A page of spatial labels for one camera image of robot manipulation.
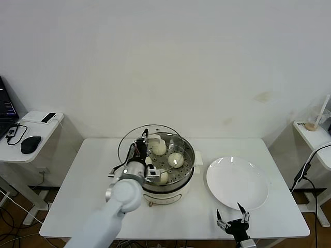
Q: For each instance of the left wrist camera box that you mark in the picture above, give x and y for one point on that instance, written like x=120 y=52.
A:
x=152 y=174

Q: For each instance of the cream electric cooker base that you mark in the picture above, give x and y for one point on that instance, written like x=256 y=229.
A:
x=170 y=196

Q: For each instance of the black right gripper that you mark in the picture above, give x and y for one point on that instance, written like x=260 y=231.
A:
x=239 y=230

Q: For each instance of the white drinking straw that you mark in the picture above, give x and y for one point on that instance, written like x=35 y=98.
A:
x=324 y=106

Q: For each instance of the white round plate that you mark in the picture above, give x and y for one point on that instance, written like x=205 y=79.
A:
x=232 y=180

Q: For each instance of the flat white box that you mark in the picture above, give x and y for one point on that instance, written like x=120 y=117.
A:
x=32 y=117

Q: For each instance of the small black and white device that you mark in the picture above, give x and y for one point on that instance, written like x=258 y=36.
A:
x=49 y=117

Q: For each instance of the black laptop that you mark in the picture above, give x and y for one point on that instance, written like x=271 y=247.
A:
x=6 y=108

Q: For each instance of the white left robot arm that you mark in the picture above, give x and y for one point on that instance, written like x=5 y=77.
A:
x=124 y=193

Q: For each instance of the clear plastic cup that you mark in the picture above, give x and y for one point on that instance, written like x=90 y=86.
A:
x=314 y=122

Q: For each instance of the white wall outlet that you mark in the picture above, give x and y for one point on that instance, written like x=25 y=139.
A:
x=44 y=170

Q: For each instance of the black computer mouse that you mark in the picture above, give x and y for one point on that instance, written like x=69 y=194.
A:
x=30 y=144

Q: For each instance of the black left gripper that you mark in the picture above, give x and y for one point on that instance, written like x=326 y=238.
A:
x=141 y=149

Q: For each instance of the stainless steel steamer basket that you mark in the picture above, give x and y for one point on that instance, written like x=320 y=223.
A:
x=189 y=153

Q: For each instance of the white steamed baozi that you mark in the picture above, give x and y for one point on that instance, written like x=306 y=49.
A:
x=163 y=178
x=175 y=160
x=159 y=150
x=148 y=160

